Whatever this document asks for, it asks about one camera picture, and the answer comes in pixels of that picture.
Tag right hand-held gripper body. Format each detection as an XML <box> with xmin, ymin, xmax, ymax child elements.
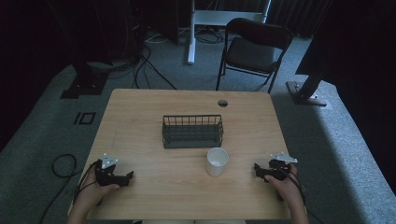
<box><xmin>262</xmin><ymin>151</ymin><xmax>299</xmax><ymax>183</ymax></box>

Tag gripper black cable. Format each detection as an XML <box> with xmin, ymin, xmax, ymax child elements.
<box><xmin>278</xmin><ymin>166</ymin><xmax>326</xmax><ymax>224</ymax></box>
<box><xmin>37</xmin><ymin>153</ymin><xmax>101</xmax><ymax>224</ymax></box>

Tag black folding chair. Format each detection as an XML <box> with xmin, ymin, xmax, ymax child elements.
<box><xmin>215</xmin><ymin>17</ymin><xmax>294</xmax><ymax>94</ymax></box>

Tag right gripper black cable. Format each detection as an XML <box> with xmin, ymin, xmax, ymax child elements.
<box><xmin>278</xmin><ymin>166</ymin><xmax>326</xmax><ymax>224</ymax></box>

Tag black floor cables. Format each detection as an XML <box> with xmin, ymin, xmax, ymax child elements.
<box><xmin>130</xmin><ymin>43</ymin><xmax>178</xmax><ymax>91</ymax></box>

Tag white floor cable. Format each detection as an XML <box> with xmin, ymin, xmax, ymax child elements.
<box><xmin>144</xmin><ymin>32</ymin><xmax>172</xmax><ymax>45</ymax></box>

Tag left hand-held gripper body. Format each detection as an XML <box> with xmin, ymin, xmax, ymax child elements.
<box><xmin>93</xmin><ymin>152</ymin><xmax>127</xmax><ymax>188</ymax></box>

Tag person's left hand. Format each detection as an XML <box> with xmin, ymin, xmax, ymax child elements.
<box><xmin>78</xmin><ymin>167</ymin><xmax>120</xmax><ymax>208</ymax></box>

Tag white desk frame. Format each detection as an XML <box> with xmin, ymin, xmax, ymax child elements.
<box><xmin>187</xmin><ymin>0</ymin><xmax>273</xmax><ymax>65</ymax></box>

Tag person's right hand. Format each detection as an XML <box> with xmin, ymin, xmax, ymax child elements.
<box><xmin>263</xmin><ymin>162</ymin><xmax>303</xmax><ymax>204</ymax></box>

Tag white cup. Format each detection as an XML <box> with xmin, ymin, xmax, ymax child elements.
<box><xmin>205</xmin><ymin>147</ymin><xmax>230</xmax><ymax>177</ymax></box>

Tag black metal stand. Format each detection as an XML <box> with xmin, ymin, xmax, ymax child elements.
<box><xmin>60</xmin><ymin>0</ymin><xmax>110</xmax><ymax>100</ymax></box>
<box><xmin>285</xmin><ymin>40</ymin><xmax>332</xmax><ymax>107</ymax></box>

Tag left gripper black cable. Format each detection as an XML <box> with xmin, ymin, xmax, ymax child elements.
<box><xmin>37</xmin><ymin>153</ymin><xmax>101</xmax><ymax>224</ymax></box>

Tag black wire basket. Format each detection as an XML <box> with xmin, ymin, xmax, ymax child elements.
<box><xmin>162</xmin><ymin>114</ymin><xmax>225</xmax><ymax>149</ymax></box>

